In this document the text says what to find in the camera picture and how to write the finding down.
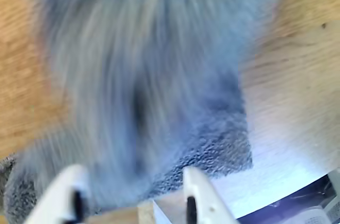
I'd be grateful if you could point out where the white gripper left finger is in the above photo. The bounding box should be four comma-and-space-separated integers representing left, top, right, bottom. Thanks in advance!
23, 164, 91, 224

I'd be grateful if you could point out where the blue-grey microfibre cloth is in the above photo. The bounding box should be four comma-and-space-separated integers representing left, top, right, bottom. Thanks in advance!
0, 0, 282, 224

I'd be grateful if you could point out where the dark blue plastic sheet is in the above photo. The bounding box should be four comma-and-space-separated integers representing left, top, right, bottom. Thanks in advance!
236, 175, 333, 224

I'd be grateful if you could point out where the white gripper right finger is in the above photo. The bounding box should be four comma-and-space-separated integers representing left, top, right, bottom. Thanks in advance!
182, 167, 237, 224

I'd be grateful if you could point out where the white perforated box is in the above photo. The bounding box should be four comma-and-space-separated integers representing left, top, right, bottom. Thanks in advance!
299, 168, 340, 224

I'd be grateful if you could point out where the light wooden block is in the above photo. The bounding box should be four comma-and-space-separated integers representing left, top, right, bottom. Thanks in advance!
86, 199, 156, 224

